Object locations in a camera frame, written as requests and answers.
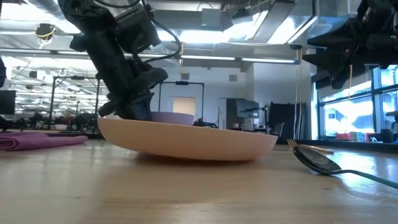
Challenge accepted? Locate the black standing panel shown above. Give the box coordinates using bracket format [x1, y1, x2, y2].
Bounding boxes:
[268, 101, 308, 140]

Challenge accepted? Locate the lilac bowl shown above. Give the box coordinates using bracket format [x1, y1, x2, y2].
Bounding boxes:
[150, 111, 195, 126]

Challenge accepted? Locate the black cup by window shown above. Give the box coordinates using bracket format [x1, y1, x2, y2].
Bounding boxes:
[380, 128, 394, 144]

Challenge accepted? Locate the peach shallow plate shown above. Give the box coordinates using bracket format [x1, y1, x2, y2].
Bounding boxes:
[97, 117, 279, 162]

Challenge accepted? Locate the black spoon with teal handle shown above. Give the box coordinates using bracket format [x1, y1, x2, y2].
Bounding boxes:
[293, 146, 398, 190]

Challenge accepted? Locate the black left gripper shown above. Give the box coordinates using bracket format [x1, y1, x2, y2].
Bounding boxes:
[70, 30, 169, 121]

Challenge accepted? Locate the hanging yellow cord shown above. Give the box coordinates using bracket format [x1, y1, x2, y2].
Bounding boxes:
[297, 47, 303, 140]

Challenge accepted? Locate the grey office chair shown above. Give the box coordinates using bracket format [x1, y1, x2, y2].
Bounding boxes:
[272, 121, 285, 136]

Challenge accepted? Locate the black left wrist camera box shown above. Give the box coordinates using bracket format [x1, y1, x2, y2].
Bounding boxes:
[115, 4, 162, 55]

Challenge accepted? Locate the monitor on arm mount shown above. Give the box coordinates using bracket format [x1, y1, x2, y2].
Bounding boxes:
[234, 98, 269, 119]

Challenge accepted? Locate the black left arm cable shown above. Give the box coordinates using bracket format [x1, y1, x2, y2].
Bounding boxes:
[141, 17, 182, 64]

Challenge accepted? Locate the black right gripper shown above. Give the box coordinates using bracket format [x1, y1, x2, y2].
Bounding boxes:
[302, 17, 398, 90]

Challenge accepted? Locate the long ceiling light bar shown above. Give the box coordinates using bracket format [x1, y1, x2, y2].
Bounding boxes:
[0, 48, 301, 65]

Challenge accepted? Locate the folded purple cloth napkin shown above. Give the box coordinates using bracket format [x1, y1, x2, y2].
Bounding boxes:
[0, 132, 89, 152]

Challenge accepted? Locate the dark computer monitor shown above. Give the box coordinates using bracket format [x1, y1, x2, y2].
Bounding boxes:
[0, 90, 17, 116]

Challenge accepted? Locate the tall black metal frame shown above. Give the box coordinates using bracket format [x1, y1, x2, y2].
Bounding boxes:
[47, 75, 101, 131]

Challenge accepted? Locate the hanging black and yellow cable reel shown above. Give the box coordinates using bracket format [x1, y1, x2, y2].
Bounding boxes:
[34, 22, 57, 42]

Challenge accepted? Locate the person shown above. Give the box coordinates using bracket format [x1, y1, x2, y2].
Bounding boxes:
[0, 57, 7, 88]

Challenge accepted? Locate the small black metal frame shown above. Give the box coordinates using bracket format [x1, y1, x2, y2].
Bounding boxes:
[158, 81, 205, 121]

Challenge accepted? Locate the grey ceiling duct box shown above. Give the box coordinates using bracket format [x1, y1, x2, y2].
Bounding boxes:
[201, 7, 222, 28]

